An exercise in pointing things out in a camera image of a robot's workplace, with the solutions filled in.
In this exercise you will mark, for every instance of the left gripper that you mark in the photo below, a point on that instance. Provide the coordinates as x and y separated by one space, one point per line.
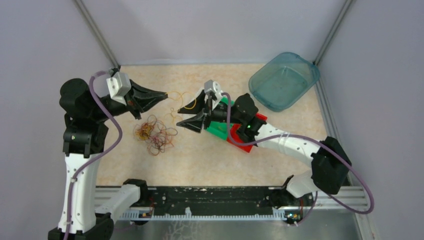
139 99

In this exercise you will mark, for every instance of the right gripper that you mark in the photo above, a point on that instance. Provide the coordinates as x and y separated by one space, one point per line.
195 122

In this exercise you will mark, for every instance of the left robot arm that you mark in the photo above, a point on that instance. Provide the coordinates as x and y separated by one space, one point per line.
84 146

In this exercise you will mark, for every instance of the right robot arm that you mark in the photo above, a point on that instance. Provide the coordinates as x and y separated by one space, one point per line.
326 159

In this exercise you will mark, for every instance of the green plastic bin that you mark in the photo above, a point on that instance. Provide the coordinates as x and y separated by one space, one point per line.
219 129

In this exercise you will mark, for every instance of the red plastic bin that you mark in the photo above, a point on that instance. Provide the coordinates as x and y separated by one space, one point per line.
238 140

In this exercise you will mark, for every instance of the teal transparent tub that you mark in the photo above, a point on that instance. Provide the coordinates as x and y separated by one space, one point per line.
283 81

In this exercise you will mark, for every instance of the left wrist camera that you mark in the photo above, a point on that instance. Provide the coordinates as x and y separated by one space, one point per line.
118 85

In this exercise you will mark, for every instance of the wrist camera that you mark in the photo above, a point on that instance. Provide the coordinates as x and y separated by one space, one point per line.
118 85
213 92

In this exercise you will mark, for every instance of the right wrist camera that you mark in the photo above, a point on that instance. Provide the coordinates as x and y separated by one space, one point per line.
213 92

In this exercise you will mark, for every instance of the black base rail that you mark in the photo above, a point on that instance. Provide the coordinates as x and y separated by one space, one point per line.
219 200

